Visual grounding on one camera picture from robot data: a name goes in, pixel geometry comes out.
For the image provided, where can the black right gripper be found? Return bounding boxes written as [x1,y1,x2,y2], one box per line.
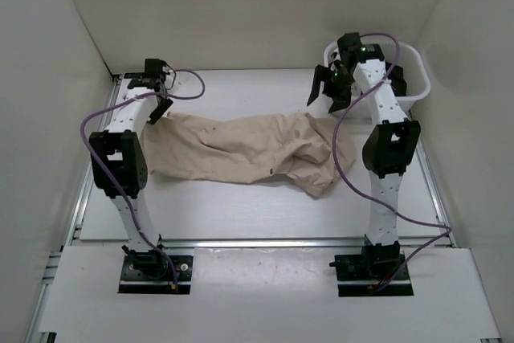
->
[307,66,356,115]

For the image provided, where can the beige trousers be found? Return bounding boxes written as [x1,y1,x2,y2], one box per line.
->
[141,112,357,197]

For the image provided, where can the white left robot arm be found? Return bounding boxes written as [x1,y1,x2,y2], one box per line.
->
[88,59,173,279]

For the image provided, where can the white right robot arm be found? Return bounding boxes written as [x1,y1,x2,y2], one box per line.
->
[308,32,421,279]

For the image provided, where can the black trousers in basket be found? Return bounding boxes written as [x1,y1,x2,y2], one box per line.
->
[389,65,407,97]

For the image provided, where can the black label sticker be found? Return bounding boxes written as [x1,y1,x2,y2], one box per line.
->
[123,72,145,80]

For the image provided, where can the white plastic basket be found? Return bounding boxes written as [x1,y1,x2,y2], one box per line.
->
[323,35,430,119]

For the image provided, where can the aluminium front rail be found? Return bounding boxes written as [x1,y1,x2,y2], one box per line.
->
[162,238,364,249]

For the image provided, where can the aluminium rail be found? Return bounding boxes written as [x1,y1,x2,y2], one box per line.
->
[17,74,121,342]
[407,142,457,248]
[162,238,364,249]

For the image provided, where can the aluminium right side rail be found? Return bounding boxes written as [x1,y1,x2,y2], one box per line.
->
[407,142,457,248]

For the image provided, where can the aluminium left side rail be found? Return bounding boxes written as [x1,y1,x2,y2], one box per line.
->
[17,74,121,342]

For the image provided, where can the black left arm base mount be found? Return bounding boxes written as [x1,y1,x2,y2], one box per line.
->
[118,246,194,295]

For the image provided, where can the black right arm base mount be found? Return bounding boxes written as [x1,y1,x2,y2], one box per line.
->
[329,242,414,297]

